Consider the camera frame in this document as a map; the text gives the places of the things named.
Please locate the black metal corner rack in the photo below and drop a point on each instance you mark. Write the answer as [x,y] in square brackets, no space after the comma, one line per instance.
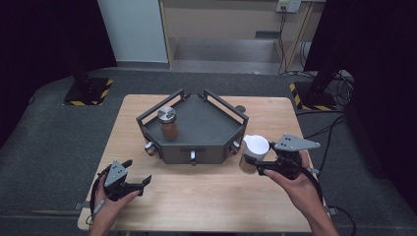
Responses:
[203,128]

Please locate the black stand with striped base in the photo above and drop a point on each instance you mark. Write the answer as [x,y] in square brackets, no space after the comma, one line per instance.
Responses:
[316,98]
[87,91]

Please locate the person's right hand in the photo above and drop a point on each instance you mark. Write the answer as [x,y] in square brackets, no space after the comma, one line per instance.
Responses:
[301,193]

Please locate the white wall power socket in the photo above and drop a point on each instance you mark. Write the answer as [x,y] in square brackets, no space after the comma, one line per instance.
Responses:
[288,5]

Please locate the person's left hand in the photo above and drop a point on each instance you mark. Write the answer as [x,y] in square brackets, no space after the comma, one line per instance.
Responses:
[105,211]

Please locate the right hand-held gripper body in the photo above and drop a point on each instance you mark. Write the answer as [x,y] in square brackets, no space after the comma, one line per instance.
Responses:
[290,144]

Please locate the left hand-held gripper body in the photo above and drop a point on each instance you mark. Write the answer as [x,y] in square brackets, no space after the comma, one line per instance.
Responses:
[115,175]

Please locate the black curtain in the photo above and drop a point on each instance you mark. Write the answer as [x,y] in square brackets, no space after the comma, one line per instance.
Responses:
[39,42]
[380,65]

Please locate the light wooden desk frame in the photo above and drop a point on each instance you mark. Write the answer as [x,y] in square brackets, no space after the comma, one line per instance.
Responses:
[223,23]

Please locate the white-lidded seasoning jar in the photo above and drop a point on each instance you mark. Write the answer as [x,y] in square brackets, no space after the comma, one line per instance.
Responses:
[256,146]

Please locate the silver-lidded brown spice jar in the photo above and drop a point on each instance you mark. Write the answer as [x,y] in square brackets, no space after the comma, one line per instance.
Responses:
[167,123]

